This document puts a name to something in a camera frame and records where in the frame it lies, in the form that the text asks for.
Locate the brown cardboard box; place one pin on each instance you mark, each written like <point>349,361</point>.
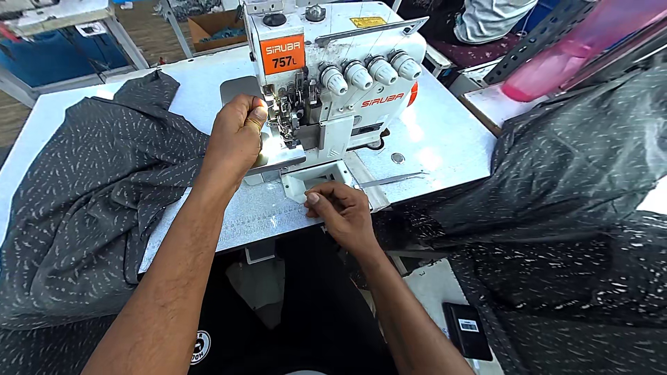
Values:
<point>198,31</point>

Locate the person's right hand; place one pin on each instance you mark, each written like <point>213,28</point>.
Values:
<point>353,221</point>

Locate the white table with metal legs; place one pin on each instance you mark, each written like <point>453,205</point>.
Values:
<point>122,39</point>

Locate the person's right fingers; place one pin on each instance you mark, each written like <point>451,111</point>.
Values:
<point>311,212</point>

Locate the person's left hand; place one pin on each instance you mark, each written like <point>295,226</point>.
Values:
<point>234,135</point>

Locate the person's right forearm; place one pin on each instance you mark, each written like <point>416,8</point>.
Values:
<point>411,317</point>

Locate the white overlock sewing machine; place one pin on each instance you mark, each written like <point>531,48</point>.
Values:
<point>338,49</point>

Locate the pink translucent plastic bottle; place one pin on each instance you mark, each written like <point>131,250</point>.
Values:
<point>563,62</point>

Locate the person's left forearm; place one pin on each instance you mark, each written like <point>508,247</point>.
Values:
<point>169,276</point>

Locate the dark grey patterned fabric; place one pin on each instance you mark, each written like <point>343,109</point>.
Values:
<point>563,182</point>
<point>104,182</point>

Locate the white shelf with wooden edge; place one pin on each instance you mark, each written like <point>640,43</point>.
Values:
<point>487,107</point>

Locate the round silver metal disc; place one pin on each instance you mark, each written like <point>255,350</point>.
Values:
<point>397,158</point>

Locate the pile of blue-grey scraps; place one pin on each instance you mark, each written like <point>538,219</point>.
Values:
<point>226,34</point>

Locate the silver metal tweezers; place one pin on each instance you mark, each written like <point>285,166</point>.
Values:
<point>391,179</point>

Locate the white worn board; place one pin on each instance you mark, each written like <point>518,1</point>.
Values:
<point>432,281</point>

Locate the person's right thumb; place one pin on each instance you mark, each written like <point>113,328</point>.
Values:
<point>323,206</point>

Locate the flat black rectangular device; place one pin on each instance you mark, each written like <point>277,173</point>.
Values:
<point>466,341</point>

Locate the person's left thumb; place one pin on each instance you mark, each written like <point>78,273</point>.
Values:
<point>256,117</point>

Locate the person's right index finger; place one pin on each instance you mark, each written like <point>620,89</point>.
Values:
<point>333,188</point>

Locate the person's legs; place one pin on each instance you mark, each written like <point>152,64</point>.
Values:
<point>323,312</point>

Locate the dark perforated metal post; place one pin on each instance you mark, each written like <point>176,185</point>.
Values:
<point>542,44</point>

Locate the person's left fingers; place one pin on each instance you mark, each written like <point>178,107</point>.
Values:
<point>244,102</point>

